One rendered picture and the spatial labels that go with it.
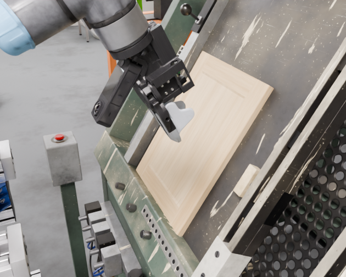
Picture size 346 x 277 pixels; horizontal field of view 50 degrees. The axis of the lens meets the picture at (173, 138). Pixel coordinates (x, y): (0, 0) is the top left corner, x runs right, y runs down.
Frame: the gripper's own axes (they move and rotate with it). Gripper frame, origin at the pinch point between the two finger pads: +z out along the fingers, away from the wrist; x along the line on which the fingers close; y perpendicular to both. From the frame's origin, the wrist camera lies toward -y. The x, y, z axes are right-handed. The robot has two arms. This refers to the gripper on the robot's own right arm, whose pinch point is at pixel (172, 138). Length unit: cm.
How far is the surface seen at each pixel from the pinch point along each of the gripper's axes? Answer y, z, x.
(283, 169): 16.0, 20.1, -4.2
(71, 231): -51, 68, 81
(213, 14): 42, 11, 59
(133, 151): -7, 38, 60
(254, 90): 28.5, 19.1, 22.2
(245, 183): 10.1, 28.0, 5.9
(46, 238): -82, 106, 136
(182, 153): 4.8, 33.5, 36.6
